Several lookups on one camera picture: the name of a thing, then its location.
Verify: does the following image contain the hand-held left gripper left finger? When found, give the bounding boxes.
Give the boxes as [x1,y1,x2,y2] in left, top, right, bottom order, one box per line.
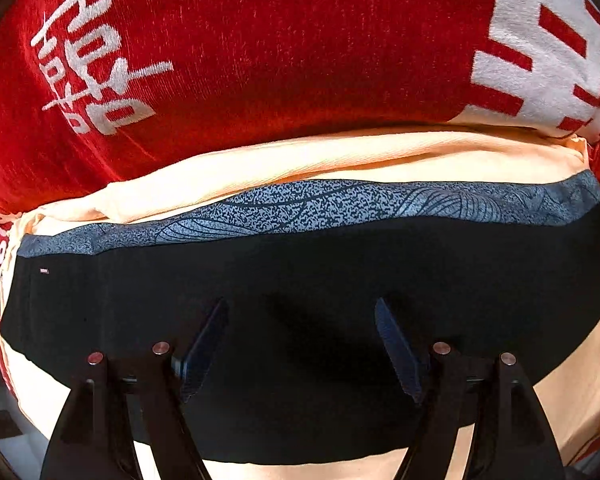
[40,298,230,480]

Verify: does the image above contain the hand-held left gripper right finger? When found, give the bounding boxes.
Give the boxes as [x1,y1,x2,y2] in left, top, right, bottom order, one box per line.
[374,297,566,480]

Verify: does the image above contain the black pants with grey waistband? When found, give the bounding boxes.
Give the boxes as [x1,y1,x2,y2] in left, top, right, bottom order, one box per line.
[0,170,600,466]

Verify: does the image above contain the peach cloth sheet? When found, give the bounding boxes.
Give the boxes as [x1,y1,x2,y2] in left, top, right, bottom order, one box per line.
[0,127,600,480]

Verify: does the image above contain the red printed blanket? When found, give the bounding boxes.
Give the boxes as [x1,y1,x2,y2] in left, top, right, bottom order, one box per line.
[0,0,600,463]

